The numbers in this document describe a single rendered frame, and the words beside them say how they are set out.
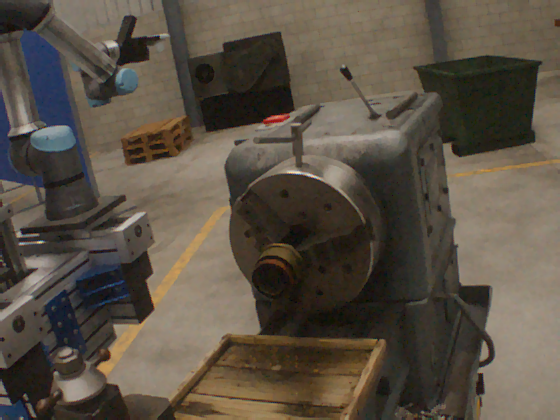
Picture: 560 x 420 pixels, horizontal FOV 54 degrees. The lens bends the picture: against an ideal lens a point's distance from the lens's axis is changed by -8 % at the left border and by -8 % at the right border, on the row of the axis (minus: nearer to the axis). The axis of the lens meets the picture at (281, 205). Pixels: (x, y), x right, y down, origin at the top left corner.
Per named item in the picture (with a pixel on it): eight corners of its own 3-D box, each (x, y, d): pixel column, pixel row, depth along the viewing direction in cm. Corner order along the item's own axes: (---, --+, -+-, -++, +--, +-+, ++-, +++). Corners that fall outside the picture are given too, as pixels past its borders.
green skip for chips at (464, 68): (424, 138, 671) (413, 66, 647) (496, 124, 671) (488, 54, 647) (464, 163, 543) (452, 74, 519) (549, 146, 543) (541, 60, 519)
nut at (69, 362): (71, 360, 75) (62, 338, 74) (91, 364, 73) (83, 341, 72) (52, 376, 72) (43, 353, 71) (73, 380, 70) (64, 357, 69)
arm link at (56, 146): (55, 183, 144) (41, 132, 140) (32, 183, 152) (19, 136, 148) (91, 169, 152) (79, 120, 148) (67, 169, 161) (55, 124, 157)
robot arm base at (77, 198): (36, 222, 150) (25, 187, 147) (67, 204, 164) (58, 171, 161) (78, 218, 145) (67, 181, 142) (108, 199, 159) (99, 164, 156)
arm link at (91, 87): (103, 106, 168) (94, 70, 165) (83, 109, 175) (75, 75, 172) (123, 100, 173) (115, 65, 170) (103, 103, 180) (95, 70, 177)
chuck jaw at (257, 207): (284, 236, 125) (244, 197, 125) (299, 222, 122) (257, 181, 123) (262, 258, 115) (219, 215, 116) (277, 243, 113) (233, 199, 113)
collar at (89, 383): (77, 369, 79) (70, 352, 78) (118, 376, 75) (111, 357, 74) (40, 400, 72) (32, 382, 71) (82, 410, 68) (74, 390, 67)
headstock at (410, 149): (319, 218, 202) (298, 105, 191) (459, 211, 182) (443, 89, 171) (242, 301, 151) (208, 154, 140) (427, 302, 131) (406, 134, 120)
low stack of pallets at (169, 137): (148, 148, 1002) (143, 124, 989) (195, 139, 989) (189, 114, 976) (124, 166, 883) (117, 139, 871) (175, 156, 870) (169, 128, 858)
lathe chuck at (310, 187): (254, 286, 140) (239, 157, 129) (384, 300, 127) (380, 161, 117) (237, 304, 132) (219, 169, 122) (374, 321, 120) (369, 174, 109)
